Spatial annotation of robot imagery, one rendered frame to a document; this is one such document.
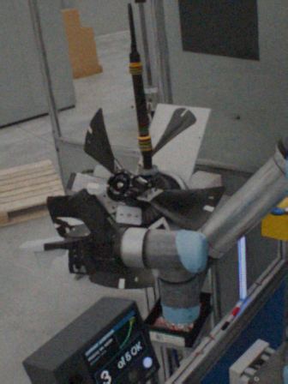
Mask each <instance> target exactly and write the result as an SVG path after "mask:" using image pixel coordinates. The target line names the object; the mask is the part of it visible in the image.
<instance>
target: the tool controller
mask: <svg viewBox="0 0 288 384"><path fill-rule="evenodd" d="M144 357H150V358H151V361H152V362H151V365H150V366H149V368H144V367H143V365H142V361H143V359H144ZM109 361H110V362H111V366H112V368H113V370H114V373H115V375H116V377H117V380H116V381H115V382H114V383H113V384H146V383H147V382H148V381H149V379H150V378H151V377H152V376H154V375H155V374H156V373H157V372H158V371H159V369H160V364H159V360H158V358H157V357H156V354H155V351H154V348H153V345H152V342H151V341H150V338H149V336H148V333H147V330H146V327H145V325H144V322H143V320H142V318H141V314H140V311H139V310H138V307H137V304H136V302H135V300H129V299H122V298H114V297H102V298H100V300H98V302H96V303H95V304H94V305H93V306H91V307H90V308H89V309H87V310H85V311H84V312H83V313H81V314H80V315H79V316H77V317H76V318H75V319H74V320H73V321H72V322H70V324H68V326H66V328H64V329H63V330H61V331H59V332H58V333H57V334H55V335H54V336H53V337H52V338H51V339H49V340H48V341H47V342H45V344H43V345H42V346H40V348H38V349H37V350H36V351H35V352H34V353H32V354H31V355H29V356H27V358H26V359H25V360H23V361H22V365H23V367H24V368H25V370H26V372H27V375H28V377H29V379H30V382H31V383H32V384H98V383H97V382H96V379H95V377H94V374H95V373H97V372H98V371H99V370H100V369H101V368H102V367H104V366H105V365H106V364H107V363H108V362H109ZM132 370H135V371H136V372H137V374H138V376H137V379H136V381H135V382H131V381H130V380H129V374H130V372H131V371H132Z"/></svg>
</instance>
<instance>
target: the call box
mask: <svg viewBox="0 0 288 384"><path fill-rule="evenodd" d="M276 207H280V208H283V209H284V212H288V211H286V209H287V208H288V197H286V198H285V199H284V200H283V201H282V202H281V203H280V204H278V206H276ZM261 234H262V235H264V236H268V237H273V238H277V239H280V240H284V241H287V240H288V216H287V215H284V214H280V215H276V214H273V212H271V213H270V214H268V216H266V218H264V220H262V221H261Z"/></svg>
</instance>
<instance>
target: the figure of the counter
mask: <svg viewBox="0 0 288 384"><path fill-rule="evenodd" d="M94 377H95V379H96V382H97V383H98V384H113V383H114V382H115V381H116V380H117V377H116V375H115V373H114V370H113V368H112V366H111V362H110V361H109V362H108V363H107V364H106V365H105V366H104V367H102V368H101V369H100V370H99V371H98V372H97V373H95V374H94Z"/></svg>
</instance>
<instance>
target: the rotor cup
mask: <svg viewBox="0 0 288 384"><path fill-rule="evenodd" d="M118 183H122V187H121V188H118V187H117V184H118ZM134 188H136V189H138V190H139V192H137V191H135V190H134ZM148 189H149V186H148V181H147V178H145V176H144V175H141V176H140V177H139V175H136V174H134V173H132V172H130V171H128V170H125V169H119V170H116V171H114V172H113V173H112V174H111V175H110V176H109V178H108V180H107V182H106V186H105V192H106V194H107V196H108V197H109V198H110V199H111V200H112V201H114V202H116V203H118V204H120V205H123V206H125V207H138V208H140V209H141V212H142V213H143V212H145V211H146V210H147V209H148V208H149V207H150V206H151V205H152V204H150V203H149V202H145V201H139V200H136V198H137V196H139V195H141V194H142V193H144V192H145V191H147V190H148ZM119 202H122V203H124V204H125V205H124V204H121V203H119Z"/></svg>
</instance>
